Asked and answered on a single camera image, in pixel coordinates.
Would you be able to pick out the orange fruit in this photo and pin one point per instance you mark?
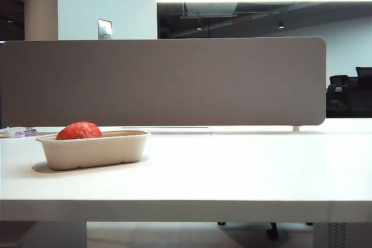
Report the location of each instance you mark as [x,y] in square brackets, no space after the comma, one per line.
[80,130]

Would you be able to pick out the beige paper lunchbox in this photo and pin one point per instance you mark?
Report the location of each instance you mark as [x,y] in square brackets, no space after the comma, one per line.
[93,152]

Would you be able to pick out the grey fabric desk divider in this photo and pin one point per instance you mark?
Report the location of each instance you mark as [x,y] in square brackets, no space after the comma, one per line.
[162,82]

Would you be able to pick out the black pendant lamp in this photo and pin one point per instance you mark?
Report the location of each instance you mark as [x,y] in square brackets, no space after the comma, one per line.
[281,25]
[199,27]

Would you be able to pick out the red led sign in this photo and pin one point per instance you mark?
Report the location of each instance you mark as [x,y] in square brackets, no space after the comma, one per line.
[241,21]

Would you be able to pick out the black chair caster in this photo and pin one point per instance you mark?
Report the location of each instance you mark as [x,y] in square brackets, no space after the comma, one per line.
[272,232]

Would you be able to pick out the black sofa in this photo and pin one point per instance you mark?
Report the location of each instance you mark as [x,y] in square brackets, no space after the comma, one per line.
[348,102]

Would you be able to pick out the white purple packet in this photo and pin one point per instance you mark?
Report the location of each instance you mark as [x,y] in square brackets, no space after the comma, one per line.
[23,132]

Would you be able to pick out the beige round column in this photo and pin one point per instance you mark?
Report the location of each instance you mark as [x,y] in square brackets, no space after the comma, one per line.
[40,4]

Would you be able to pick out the black cushion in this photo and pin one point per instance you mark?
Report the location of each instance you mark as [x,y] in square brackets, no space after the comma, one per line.
[364,76]

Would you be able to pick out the perforated white table leg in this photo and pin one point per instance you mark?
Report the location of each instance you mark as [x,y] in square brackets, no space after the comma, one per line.
[343,235]

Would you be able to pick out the white divider foot bracket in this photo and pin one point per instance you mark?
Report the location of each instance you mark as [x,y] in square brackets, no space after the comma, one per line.
[296,129]

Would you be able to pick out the metal wall plate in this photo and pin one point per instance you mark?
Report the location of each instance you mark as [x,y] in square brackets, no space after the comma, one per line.
[104,28]

